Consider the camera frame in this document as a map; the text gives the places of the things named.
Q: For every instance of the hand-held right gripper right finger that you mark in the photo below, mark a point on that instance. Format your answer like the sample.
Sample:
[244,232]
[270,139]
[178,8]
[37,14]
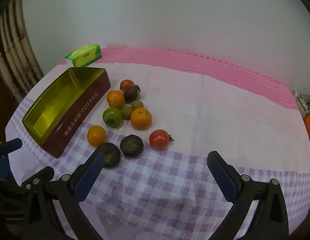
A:
[221,177]

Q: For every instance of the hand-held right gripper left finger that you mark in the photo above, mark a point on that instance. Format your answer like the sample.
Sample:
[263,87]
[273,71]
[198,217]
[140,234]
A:
[91,177]

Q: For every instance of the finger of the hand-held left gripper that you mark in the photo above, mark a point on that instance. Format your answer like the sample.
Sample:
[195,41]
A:
[12,145]
[4,168]

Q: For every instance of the smooth yellow-orange fruit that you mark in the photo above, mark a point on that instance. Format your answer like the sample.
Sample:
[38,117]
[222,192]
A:
[96,135]

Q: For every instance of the red and gold tin box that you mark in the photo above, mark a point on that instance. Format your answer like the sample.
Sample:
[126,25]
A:
[54,110]

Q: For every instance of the red tomato with stem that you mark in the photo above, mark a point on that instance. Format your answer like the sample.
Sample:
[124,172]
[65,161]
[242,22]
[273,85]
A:
[158,139]

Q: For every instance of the brown kiwi fruit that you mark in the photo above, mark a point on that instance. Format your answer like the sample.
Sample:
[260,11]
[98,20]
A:
[137,104]
[126,112]

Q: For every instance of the large orange mandarin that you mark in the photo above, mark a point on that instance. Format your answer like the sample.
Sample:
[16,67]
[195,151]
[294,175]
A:
[141,118]

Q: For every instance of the small orange mandarin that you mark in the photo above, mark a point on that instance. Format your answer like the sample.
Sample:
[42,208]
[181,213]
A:
[115,99]

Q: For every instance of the dark wrinkled passion fruit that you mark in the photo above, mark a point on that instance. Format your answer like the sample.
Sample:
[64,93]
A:
[132,93]

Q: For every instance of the small orange-red tomato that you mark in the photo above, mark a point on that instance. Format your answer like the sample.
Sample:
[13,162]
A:
[126,83]

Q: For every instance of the white purple checked blanket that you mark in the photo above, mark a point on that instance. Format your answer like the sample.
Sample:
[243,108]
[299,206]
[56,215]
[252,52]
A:
[195,120]

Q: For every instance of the green tissue pack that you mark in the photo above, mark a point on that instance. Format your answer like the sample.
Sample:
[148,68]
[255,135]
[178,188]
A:
[84,55]

